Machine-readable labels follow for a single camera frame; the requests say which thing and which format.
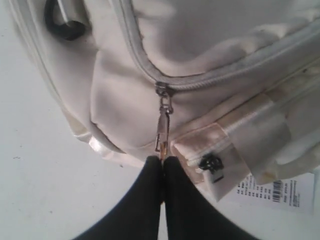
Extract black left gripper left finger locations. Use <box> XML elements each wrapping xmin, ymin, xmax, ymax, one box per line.
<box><xmin>76</xmin><ymin>156</ymin><xmax>164</xmax><ymax>240</ymax></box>

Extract white paper hang tag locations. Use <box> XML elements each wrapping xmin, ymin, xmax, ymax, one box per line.
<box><xmin>226</xmin><ymin>173</ymin><xmax>315</xmax><ymax>214</ymax></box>

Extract metal zipper pull with ring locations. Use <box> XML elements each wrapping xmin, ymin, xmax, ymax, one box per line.
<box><xmin>155</xmin><ymin>82</ymin><xmax>173</xmax><ymax>162</ymax></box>

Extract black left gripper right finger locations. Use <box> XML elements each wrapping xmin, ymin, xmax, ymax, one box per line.
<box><xmin>163</xmin><ymin>156</ymin><xmax>256</xmax><ymax>240</ymax></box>

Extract beige duffel bag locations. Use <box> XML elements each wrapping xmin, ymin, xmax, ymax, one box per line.
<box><xmin>7</xmin><ymin>0</ymin><xmax>320</xmax><ymax>200</ymax></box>

